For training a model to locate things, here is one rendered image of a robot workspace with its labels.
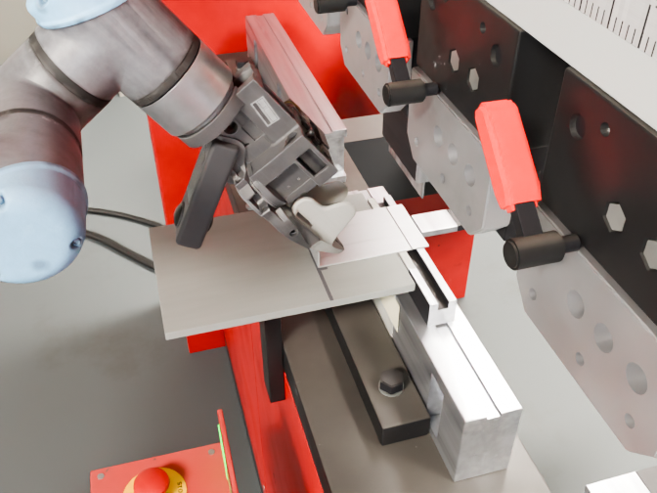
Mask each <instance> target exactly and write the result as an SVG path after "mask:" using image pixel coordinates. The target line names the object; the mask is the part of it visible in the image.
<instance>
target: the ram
mask: <svg viewBox="0 0 657 493"><path fill-rule="evenodd" d="M486 1H487V2H488V3H490V4H491V5H492V6H494V7H495V8H496V9H498V10H499V11H500V12H502V13H503V14H504V15H505V16H507V17H508V18H509V19H511V20H512V21H513V22H515V23H516V24H518V25H519V26H520V27H522V28H523V29H524V30H525V31H527V32H528V33H529V34H531V35H532V36H533V37H535V38H536V39H537V40H539V41H540V42H541V43H542V44H544V45H545V46H546V47H548V48H549V49H550V50H551V51H552V52H553V53H555V54H556V55H557V56H559V57H560V58H561V59H562V60H564V61H565V62H566V63H568V64H569V65H570V66H572V67H573V68H575V69H576V70H577V71H579V72H580V73H581V74H582V75H584V76H585V77H586V78H588V79H589V80H590V81H592V82H593V83H594V84H596V85H597V86H598V87H600V88H601V89H602V90H603V91H605V92H606V93H607V94H609V95H610V96H611V97H613V98H614V99H615V100H617V101H618V102H619V103H620V104H622V105H623V106H624V107H626V108H627V109H628V110H630V111H631V112H633V113H634V114H635V115H637V116H638V117H639V118H640V119H642V120H643V121H644V122H646V123H647V124H648V125H650V126H651V127H652V128H654V129H655V130H656V131H657V60H655V59H653V58H652V57H650V56H649V55H647V54H646V53H644V52H643V51H641V50H639V49H638V48H637V47H636V46H634V45H633V44H631V43H630V42H628V41H626V40H625V39H623V38H622V37H620V36H619V35H617V34H616V33H614V32H612V31H611V30H609V29H608V28H606V27H605V26H603V25H602V24H600V23H598V22H596V21H595V20H593V19H592V18H590V17H589V16H587V15H586V14H584V13H582V12H581V11H579V10H578V9H576V8H575V7H573V6H572V5H570V4H568V3H567V2H565V1H564V0H486Z"/></svg>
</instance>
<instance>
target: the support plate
mask: <svg viewBox="0 0 657 493"><path fill-rule="evenodd" d="M344 202H351V203H352V204H353V205H354V206H355V208H356V212H358V211H364V210H370V209H371V207H370V205H369V204H368V202H367V200H366V199H365V197H364V195H363V193H360V194H353V195H347V197H346V199H345V200H344ZM149 234H150V240H151V247H152V253H153V265H154V271H155V277H156V283H157V289H158V296H159V302H160V308H161V315H162V321H163V328H164V333H165V338H166V340H169V339H173V338H178V337H183V336H192V335H197V334H202V333H207V332H212V331H217V330H222V329H227V328H231V327H236V326H241V325H246V324H251V323H256V322H261V321H266V320H271V319H276V318H281V317H285V316H290V315H295V314H300V313H305V312H310V311H315V310H320V309H325V308H330V307H334V306H339V305H344V304H349V303H354V302H359V301H364V300H369V299H374V298H379V297H384V296H388V295H393V294H398V293H403V292H408V291H414V290H415V286H416V284H415V282H414V281H413V279H412V277H411V276H410V274H409V272H408V270H407V269H406V267H405V265H404V263H403V262H402V260H401V258H400V257H399V255H398V253H392V254H386V255H382V256H377V257H372V258H366V259H361V260H356V261H350V262H345V263H340V264H335V265H330V266H325V267H328V269H327V270H321V271H322V273H323V275H324V278H325V280H326V282H327V285H328V288H329V291H330V293H331V295H332V297H333V300H332V301H330V300H329V296H328V294H327V292H326V289H325V287H324V285H323V282H322V280H321V278H320V275H319V273H318V271H317V269H316V266H315V264H314V262H313V259H312V257H311V255H310V252H309V250H308V248H306V247H304V246H301V245H299V244H297V243H295V242H293V241H291V240H290V239H288V238H287V237H285V236H284V235H283V234H282V233H280V232H279V231H278V230H277V229H276V228H275V227H274V226H273V225H272V224H271V223H270V222H269V221H268V220H266V219H265V218H264V217H262V216H260V215H259V214H258V213H256V212H255V211H254V210H252V211H247V212H241V213H235V214H229V215H223V216H217V217H213V224H212V226H211V228H210V230H209V231H208V232H207V233H206V235H205V238H204V240H203V243H202V245H201V247H200V248H199V249H194V248H189V247H185V246H179V245H177V244H176V228H175V224H170V225H164V226H157V227H151V228H149Z"/></svg>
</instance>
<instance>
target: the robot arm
mask: <svg viewBox="0 0 657 493"><path fill-rule="evenodd" d="M26 8H27V10H28V11H29V13H30V14H31V15H32V16H34V17H35V18H36V22H37V24H38V26H37V27H36V28H35V30H34V31H33V32H32V33H31V35H30V36H29V37H28V38H27V39H26V40H25V41H24V42H23V44H22V45H21V46H20V47H19V48H18V49H17V50H16V51H15V52H14V53H13V54H12V55H11V56H10V57H9V58H8V59H7V60H6V61H5V62H4V63H3V64H2V65H1V66H0V281H2V282H7V283H15V284H25V283H33V282H39V281H42V280H45V279H48V278H51V277H53V276H55V275H57V274H58V273H60V272H62V271H63V270H65V269H66V268H67V266H68V265H70V264H71V263H72V261H73V260H74V259H75V258H76V256H77V255H78V253H79V252H80V251H81V248H82V246H83V243H84V240H85V238H86V215H87V212H88V194H87V191H86V188H85V186H84V172H83V154H82V140H81V130H82V129H83V128H84V127H85V126H86V125H87V124H88V123H89V122H90V121H91V120H92V119H93V118H94V117H95V116H96V115H97V114H98V113H99V112H100V111H101V110H102V109H103V108H104V107H105V106H106V105H107V104H108V103H109V102H110V101H111V100H112V98H113V97H114V96H115V95H116V94H117V93H118V92H121V93H122V94H123V95H125V96H126V97H127V98H128V99H129V100H130V101H132V102H133V103H134V104H135V105H137V107H139V108H140V109H141V110H142V111H143V112H145V113H146V114H147V115H148V116H149V117H151V118H152V119H153V120H154V121H155V122H156V123H158V124H159V125H160V126H161V127H162V128H163V129H165V130H166V131H167V132H168V133H169V134H170V135H172V136H177V137H178V138H179V139H180V140H181V141H183V142H184V143H185V144H186V145H187V146H188V147H190V148H199V147H201V150H200V152H199V155H198V158H197V162H196V165H195V168H194V170H193V173H192V176H191V179H190V181H189V184H188V187H187V190H186V192H185V195H184V197H183V200H182V201H181V203H180V204H179V205H178V206H177V207H176V209H175V212H174V216H173V219H174V224H175V228H176V244H177V245H179V246H182V247H189V248H194V249H199V248H200V247H201V245H202V243H203V240H204V238H205V235H206V233H207V232H208V231H209V230H210V228H211V226H212V224H213V215H214V213H215V210H216V208H217V205H218V203H219V201H220V199H221V196H222V194H223V191H224V188H225V186H226V183H227V182H228V183H230V184H235V187H236V189H237V191H238V193H239V195H240V196H241V198H242V199H243V200H244V201H245V202H246V203H247V204H248V205H249V206H250V207H251V208H252V209H253V210H254V211H255V212H256V213H258V214H259V215H260V216H262V217H264V218H265V219H266V220H268V221H269V222H270V223H271V224H272V225H273V226H274V227H275V228H276V229H277V230H278V231H279V232H280V233H282V234H283V235H284V236H285V237H287V238H288V239H290V240H291V241H293V242H295V243H297V244H299V245H301V246H303V247H306V248H311V249H314V250H318V251H323V252H330V253H341V252H343V251H344V250H345V249H344V246H343V244H342V242H341V241H340V240H339V238H338V237H337V236H338V235H339V234H340V232H341V231H342V230H343V229H344V228H345V227H346V225H347V224H348V223H349V222H350V221H351V220H352V218H353V217H354V216H355V213H356V208H355V206H354V205H353V204H352V203H351V202H344V200H345V199H346V197H347V195H348V188H347V186H346V185H345V184H344V183H343V182H341V181H332V182H329V183H326V182H327V181H328V179H330V178H331V177H332V176H334V175H335V174H336V173H337V172H339V171H338V169H337V168H336V167H335V166H334V164H333V162H332V159H331V156H330V154H329V144H328V141H327V139H326V136H325V133H324V132H323V131H322V130H321V129H320V128H319V127H318V126H317V125H316V124H315V123H314V122H313V120H312V119H311V118H310V117H309V116H308V115H307V114H306V113H305V112H304V111H303V110H302V109H301V108H300V107H298V106H297V105H296V104H295V103H294V102H293V101H292V100H291V99H290V98H289V99H288V100H287V101H285V102H283V101H282V100H281V99H280V98H279V97H278V96H277V95H276V94H275V93H274V92H273V91H272V90H271V89H270V88H269V87H268V86H267V85H266V84H265V83H264V82H263V81H262V79H261V76H260V72H259V71H258V70H257V69H256V68H255V67H254V66H253V65H252V63H251V62H248V63H246V64H245V65H244V66H243V67H242V68H241V69H239V70H238V71H237V72H236V73H235V74H234V75H232V70H231V69H230V68H229V67H228V66H227V65H226V64H225V63H224V62H223V61H222V60H221V59H220V58H218V57H217V56H216V55H215V54H214V53H213V52H212V51H211V50H210V49H209V48H208V47H207V46H206V45H205V44H204V43H203V42H202V41H201V40H200V39H199V38H198V37H197V36H196V35H195V34H194V33H193V32H192V31H191V30H190V29H189V28H188V27H187V26H186V25H185V24H184V23H183V22H182V21H181V20H180V19H179V18H178V17H177V16H176V15H175V14H174V13H173V12H172V11H171V10H170V9H169V8H168V7H167V6H166V5H165V4H164V3H163V2H162V1H161V0H26ZM324 183H326V184H324Z"/></svg>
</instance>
